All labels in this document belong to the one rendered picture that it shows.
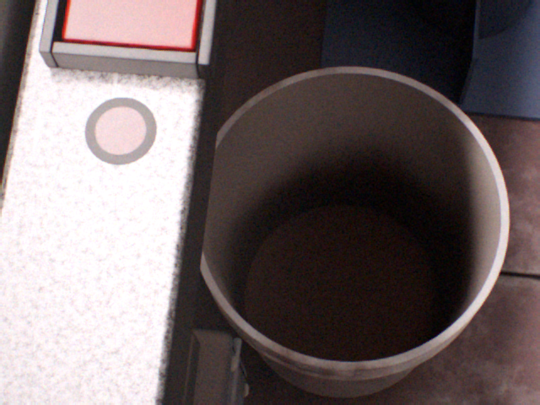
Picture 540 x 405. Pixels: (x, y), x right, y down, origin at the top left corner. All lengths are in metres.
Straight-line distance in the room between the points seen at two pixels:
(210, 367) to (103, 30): 0.17
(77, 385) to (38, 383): 0.02
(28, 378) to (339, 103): 0.73
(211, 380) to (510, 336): 0.90
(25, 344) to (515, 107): 1.09
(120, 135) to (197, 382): 0.13
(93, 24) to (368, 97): 0.67
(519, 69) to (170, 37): 1.05
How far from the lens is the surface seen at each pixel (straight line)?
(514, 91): 1.49
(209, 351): 0.54
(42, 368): 0.47
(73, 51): 0.49
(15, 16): 0.53
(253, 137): 1.14
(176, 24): 0.49
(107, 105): 0.49
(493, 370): 1.40
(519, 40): 1.53
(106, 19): 0.50
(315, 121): 1.18
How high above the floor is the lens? 1.36
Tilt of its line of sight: 72 degrees down
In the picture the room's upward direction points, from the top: 8 degrees counter-clockwise
